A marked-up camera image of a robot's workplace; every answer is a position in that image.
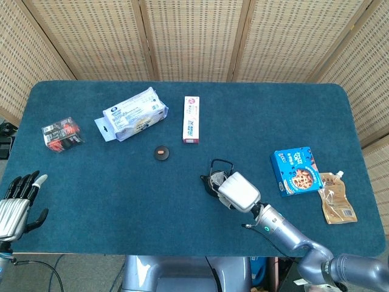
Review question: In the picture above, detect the blue container under table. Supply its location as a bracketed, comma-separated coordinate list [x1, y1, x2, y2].
[250, 256, 269, 287]

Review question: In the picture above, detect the black teapot with handle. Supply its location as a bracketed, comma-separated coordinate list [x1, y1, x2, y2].
[199, 158, 235, 199]

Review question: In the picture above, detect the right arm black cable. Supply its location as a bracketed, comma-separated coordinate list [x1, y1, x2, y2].
[241, 223, 300, 265]

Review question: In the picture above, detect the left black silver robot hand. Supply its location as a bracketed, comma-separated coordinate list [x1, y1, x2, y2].
[0, 170, 49, 243]

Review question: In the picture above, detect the white tissue pack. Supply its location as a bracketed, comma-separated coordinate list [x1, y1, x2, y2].
[94, 86, 170, 142]

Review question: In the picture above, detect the blue cookie box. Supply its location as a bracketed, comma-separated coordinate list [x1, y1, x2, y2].
[270, 146, 325, 198]

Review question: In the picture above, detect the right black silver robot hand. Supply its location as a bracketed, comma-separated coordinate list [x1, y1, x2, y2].
[217, 172, 261, 213]

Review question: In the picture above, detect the grey robot torso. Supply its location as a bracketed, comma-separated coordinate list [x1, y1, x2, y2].
[121, 255, 253, 292]

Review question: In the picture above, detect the white pink toothpaste box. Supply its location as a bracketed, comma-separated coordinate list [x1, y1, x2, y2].
[182, 96, 201, 144]

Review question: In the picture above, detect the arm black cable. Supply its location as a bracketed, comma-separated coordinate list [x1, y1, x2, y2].
[241, 223, 300, 265]
[10, 258, 64, 292]

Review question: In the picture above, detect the brown spout pouch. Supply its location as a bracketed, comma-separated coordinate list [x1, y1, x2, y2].
[317, 170, 359, 225]

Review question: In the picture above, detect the red black small packet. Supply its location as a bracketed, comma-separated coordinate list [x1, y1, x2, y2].
[41, 116, 86, 154]

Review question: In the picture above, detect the black equipment on floor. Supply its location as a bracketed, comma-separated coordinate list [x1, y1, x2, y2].
[0, 120, 16, 161]

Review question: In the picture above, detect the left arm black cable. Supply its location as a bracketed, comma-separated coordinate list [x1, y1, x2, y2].
[10, 258, 64, 292]

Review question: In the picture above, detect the wicker folding screen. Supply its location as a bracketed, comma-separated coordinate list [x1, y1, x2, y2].
[0, 0, 389, 235]

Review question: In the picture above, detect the black teapot lid orange knob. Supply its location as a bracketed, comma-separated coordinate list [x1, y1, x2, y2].
[153, 145, 170, 161]

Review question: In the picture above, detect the blue table mat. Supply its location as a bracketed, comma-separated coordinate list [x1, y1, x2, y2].
[7, 80, 387, 258]

